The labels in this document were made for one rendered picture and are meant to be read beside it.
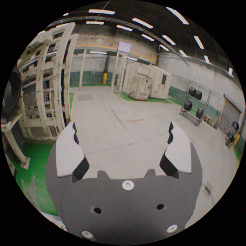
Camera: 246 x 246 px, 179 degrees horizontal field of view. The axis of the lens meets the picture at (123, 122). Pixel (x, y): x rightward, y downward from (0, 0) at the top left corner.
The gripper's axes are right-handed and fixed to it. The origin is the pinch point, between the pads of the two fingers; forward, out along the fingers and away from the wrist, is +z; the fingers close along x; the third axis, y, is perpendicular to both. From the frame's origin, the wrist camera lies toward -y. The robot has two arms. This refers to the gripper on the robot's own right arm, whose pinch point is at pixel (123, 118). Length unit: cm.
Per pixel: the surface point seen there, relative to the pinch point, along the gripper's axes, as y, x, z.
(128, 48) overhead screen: -150, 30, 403
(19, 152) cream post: 58, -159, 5
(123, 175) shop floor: 108, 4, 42
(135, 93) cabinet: 79, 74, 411
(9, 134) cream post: 23, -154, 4
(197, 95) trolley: 20, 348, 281
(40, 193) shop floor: 93, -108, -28
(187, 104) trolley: 84, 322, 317
